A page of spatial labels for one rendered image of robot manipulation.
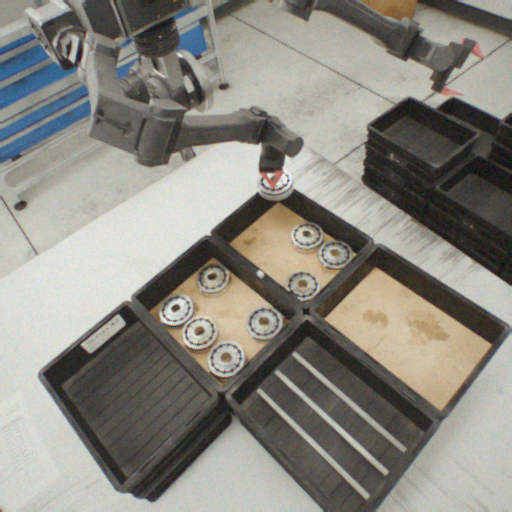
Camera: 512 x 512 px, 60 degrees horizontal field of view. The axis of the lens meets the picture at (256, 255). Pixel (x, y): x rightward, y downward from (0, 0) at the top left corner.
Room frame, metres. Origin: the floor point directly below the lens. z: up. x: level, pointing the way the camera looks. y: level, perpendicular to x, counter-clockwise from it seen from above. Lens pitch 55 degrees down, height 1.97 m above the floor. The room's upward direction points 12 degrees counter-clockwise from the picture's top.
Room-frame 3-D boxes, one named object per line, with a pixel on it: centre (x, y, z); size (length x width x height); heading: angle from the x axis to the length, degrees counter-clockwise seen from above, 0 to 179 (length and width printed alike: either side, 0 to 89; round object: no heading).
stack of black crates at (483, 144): (1.65, -1.19, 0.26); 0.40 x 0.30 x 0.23; 29
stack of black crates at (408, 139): (1.46, -0.83, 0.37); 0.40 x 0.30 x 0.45; 29
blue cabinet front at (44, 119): (2.37, 1.05, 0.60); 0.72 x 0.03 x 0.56; 119
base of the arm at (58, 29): (1.07, 0.32, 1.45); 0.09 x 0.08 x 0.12; 119
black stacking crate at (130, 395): (0.43, 0.39, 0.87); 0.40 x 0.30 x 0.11; 35
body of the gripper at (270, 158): (0.91, -0.10, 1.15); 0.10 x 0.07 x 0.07; 162
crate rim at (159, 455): (0.43, 0.39, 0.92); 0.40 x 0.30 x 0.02; 35
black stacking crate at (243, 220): (0.78, -0.10, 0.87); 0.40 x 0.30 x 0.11; 35
